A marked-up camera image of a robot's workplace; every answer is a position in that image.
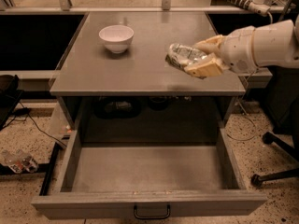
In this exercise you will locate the white ceramic bowl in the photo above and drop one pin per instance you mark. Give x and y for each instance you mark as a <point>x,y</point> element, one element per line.
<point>117,38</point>

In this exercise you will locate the black metal floor frame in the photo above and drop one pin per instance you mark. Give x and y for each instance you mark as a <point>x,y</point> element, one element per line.
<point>45,170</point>

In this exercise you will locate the silver green 7up can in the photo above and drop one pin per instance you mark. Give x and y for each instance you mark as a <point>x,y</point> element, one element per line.
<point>180,56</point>

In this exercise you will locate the dark object at left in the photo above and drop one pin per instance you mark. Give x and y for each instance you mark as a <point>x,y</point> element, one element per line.
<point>9,96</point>

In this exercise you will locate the clear plastic bottles pack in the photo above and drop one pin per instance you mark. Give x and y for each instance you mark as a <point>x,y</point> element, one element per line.
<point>20,161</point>

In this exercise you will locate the open grey top drawer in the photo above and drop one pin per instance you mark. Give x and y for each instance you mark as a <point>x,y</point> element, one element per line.
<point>107,182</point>

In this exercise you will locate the black chair base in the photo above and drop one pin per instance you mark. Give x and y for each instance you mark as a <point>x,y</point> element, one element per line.
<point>281,164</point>

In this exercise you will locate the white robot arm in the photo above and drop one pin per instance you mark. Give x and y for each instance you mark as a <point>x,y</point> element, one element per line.
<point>276,44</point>

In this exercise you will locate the grey cabinet counter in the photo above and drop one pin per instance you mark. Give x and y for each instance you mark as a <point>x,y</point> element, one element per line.
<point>90,70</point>

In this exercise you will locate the black drawer handle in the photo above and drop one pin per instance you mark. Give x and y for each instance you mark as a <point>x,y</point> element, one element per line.
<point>151,214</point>

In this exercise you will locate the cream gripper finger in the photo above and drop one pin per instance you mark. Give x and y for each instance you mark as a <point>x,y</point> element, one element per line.
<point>211,45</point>
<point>210,66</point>

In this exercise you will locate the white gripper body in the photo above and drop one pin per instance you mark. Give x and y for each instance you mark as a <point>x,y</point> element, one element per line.
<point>238,50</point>

